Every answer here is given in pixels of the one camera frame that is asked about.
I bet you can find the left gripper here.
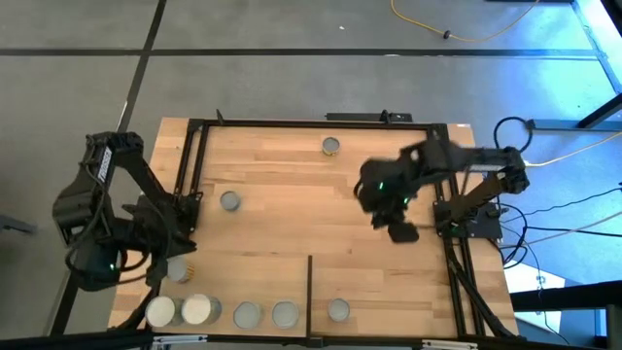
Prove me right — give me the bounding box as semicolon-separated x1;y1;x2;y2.
120;231;198;290

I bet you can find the can with orange ring label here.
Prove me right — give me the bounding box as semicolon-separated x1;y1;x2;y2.
166;256;196;285

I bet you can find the tall blue label can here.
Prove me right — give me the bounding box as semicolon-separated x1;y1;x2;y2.
144;295;185;330

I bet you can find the tall pale label can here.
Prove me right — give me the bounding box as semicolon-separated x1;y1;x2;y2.
181;293;224;326

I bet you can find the short gray-blue can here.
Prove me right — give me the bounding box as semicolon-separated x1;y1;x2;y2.
219;190;242;213

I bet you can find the cream green label can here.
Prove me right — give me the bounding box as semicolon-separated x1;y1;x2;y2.
231;300;263;331

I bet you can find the red can with yellow rings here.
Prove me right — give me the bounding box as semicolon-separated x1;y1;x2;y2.
327;297;352;324

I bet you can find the rainbow label can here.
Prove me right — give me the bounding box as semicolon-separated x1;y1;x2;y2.
270;299;301;331

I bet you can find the white label plate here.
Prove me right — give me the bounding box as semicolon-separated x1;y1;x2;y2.
153;333;209;345
421;338;479;350

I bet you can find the short yellow-green can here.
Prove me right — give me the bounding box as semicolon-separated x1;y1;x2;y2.
321;136;341;158

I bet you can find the black bar device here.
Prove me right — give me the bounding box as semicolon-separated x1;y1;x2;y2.
324;109;414;124

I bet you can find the black overhead rig beam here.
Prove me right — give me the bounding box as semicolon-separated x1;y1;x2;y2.
509;279;622;313
0;328;622;350

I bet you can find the gray floor stand foot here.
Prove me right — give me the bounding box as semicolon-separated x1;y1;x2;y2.
0;213;38;237

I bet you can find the black floor stand base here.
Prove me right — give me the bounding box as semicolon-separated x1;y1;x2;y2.
528;91;622;131

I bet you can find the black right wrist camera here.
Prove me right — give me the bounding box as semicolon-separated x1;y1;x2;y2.
387;221;421;245

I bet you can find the black aluminium table frame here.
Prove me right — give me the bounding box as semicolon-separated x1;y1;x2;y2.
109;109;520;341

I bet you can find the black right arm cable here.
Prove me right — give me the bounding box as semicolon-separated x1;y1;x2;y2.
493;115;535;155

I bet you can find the black floor cable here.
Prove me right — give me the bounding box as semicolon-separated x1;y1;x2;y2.
500;221;622;268
528;187;622;218

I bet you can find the yellow cable with black plug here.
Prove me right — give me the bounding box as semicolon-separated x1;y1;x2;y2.
390;0;541;44

